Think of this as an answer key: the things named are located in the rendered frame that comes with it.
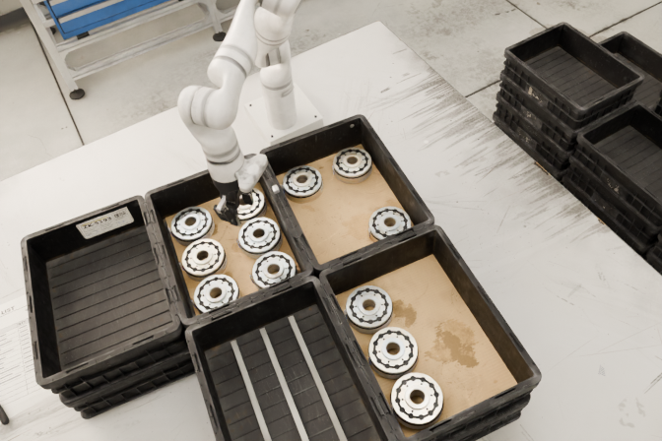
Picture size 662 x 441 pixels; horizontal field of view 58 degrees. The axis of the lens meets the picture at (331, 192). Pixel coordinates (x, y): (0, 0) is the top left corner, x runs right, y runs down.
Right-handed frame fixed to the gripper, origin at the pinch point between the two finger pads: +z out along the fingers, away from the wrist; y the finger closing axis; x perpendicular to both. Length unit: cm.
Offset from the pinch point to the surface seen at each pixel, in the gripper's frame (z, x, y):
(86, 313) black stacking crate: 17.4, -30.1, 28.6
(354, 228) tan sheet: 17.2, 20.3, -14.3
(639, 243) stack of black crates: 73, 98, -76
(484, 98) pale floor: 100, 28, -159
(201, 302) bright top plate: 14.4, -4.1, 17.8
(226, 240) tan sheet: 17.2, -8.5, -0.4
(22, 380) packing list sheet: 30, -43, 45
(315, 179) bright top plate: 14.0, 6.3, -23.4
